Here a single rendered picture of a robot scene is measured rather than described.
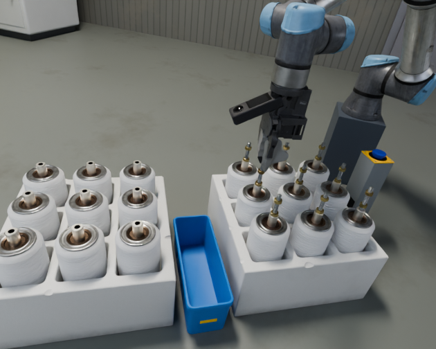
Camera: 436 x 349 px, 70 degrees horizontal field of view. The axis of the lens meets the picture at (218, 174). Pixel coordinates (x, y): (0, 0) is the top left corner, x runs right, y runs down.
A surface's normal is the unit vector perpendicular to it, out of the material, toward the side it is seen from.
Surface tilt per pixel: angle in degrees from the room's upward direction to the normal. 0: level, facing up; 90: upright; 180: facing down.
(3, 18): 90
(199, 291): 0
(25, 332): 90
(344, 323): 0
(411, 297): 0
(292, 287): 90
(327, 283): 90
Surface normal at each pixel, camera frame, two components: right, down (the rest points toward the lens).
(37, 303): 0.21, 0.58
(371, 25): -0.27, 0.52
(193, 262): 0.11, -0.82
